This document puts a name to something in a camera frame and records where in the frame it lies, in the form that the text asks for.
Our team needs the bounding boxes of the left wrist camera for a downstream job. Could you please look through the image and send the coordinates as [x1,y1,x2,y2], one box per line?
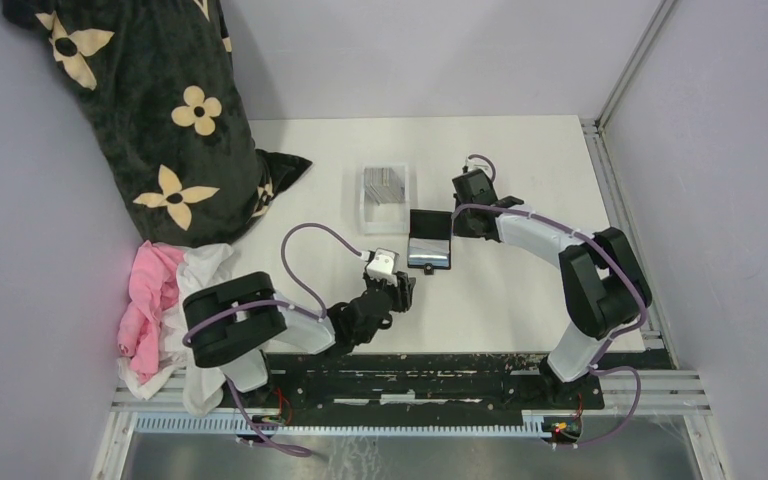
[364,248,399,286]

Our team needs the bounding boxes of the pink cloth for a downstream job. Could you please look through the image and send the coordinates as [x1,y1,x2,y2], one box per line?
[117,241,185,384]

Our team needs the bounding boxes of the purple cable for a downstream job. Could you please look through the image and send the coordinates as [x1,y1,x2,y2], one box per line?
[181,222,367,458]
[451,153,650,450]

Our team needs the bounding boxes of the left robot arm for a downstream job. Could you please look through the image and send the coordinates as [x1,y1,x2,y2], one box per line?
[182,272,416,407]

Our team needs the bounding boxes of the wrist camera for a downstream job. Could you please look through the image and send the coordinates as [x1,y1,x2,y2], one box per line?
[463,157,492,175]
[364,248,399,286]

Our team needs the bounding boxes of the clear plastic card box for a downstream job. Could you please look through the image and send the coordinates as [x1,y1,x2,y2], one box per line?
[358,163,411,235]

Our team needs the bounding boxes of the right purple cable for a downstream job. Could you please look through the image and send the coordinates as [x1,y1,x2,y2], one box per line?
[451,153,650,450]

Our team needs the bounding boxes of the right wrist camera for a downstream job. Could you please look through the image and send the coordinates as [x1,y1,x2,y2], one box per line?
[463,157,492,175]

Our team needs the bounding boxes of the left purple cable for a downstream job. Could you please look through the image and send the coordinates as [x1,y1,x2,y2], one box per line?
[181,222,367,458]

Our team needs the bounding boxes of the stack of grey cards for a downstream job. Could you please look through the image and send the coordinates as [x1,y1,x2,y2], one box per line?
[363,167,406,205]

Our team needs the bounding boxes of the white cloth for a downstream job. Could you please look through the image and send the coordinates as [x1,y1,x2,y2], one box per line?
[118,244,234,417]

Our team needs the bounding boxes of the aluminium frame rail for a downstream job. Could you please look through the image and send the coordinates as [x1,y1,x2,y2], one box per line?
[581,1,730,479]

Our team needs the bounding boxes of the black card holder wallet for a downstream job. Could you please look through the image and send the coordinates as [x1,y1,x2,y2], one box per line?
[407,209,452,275]

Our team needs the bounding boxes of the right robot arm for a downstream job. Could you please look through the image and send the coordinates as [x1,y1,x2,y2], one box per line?
[452,170,652,408]

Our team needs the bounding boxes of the black floral plush blanket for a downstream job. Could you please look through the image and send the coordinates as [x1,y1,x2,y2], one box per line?
[1,1,311,248]

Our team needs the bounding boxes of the slotted cable duct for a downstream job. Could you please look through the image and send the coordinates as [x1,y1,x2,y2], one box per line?
[133,413,548,439]

